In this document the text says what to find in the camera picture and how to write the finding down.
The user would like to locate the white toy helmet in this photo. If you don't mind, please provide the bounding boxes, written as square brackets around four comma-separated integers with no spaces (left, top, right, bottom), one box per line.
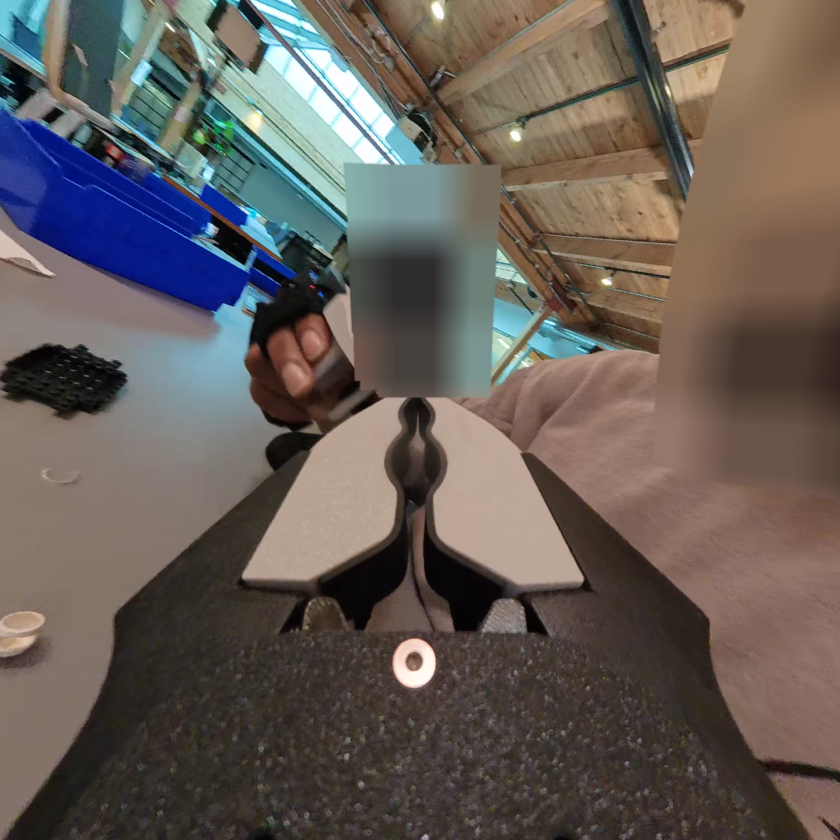
[0,610,47,659]

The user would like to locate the black brick chassis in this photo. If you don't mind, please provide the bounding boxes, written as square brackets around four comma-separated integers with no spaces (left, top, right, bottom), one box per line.
[0,343,130,416]

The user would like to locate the beige hoodie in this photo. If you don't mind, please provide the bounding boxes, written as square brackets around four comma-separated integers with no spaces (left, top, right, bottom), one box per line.
[459,348,840,840]

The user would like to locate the studio light panel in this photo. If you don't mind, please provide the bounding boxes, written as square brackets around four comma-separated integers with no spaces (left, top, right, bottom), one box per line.
[205,0,269,73]

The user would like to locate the black cloth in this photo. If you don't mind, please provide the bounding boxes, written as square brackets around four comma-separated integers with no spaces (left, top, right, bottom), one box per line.
[264,431,324,471]

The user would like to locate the torn white paper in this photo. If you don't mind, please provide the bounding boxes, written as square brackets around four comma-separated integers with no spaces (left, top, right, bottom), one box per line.
[0,231,56,278]

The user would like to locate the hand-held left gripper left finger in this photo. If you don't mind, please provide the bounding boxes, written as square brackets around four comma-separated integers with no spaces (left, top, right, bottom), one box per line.
[240,397,412,631]

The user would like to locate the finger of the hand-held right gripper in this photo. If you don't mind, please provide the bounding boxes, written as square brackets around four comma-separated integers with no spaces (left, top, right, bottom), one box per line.
[308,294,382,431]

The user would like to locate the large blue plastic bin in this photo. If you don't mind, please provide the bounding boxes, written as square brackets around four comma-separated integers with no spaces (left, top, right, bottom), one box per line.
[0,107,252,313]

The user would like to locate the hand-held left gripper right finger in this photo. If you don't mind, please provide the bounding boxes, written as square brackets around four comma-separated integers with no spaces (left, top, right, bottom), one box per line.
[423,397,586,631]

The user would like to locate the person's right forearm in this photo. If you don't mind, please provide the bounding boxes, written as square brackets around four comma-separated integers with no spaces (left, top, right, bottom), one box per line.
[459,351,660,470]

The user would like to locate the dark printed box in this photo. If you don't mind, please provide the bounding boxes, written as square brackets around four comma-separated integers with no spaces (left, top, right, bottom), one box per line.
[98,134,158,183]

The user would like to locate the white ceiling box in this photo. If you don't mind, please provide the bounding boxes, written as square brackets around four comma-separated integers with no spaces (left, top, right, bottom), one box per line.
[392,108,439,164]

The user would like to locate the person's right hand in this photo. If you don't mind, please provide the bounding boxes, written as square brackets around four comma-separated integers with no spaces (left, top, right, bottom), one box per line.
[245,314,330,425]

